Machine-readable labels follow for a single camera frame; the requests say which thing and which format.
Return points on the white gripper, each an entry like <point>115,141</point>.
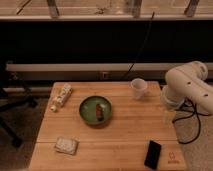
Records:
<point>168,115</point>

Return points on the black rectangular eraser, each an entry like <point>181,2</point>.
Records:
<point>152,155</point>

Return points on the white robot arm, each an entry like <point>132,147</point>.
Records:
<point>186,81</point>

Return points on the red brown food item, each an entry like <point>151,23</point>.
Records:
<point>99,112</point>

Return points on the green bowl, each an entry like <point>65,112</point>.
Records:
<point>87,110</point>

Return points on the black slanted rod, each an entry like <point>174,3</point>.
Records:
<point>140,50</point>

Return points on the white tube package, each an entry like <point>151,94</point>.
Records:
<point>60,99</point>

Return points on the white wrapped packet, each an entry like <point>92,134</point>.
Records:
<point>66,145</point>

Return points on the white baseboard heater rail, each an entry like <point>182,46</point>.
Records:
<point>92,72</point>

